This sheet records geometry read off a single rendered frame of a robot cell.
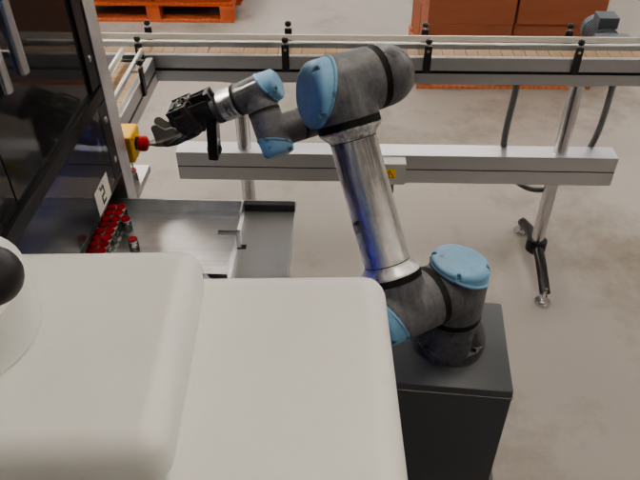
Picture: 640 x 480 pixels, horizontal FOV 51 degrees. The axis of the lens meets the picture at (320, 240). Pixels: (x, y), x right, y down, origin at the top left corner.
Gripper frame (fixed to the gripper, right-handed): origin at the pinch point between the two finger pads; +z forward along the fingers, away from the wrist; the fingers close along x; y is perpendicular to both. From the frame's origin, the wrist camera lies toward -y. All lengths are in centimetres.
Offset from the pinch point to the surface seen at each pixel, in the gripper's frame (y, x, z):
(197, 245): -15.8, 25.0, -7.6
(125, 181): -1.0, 11.2, 6.2
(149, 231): -10.7, 20.6, 3.4
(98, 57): 26.7, 10.1, -6.8
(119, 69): 5, -55, 25
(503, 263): -138, -71, -61
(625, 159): -170, -153, -129
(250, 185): -59, -68, 15
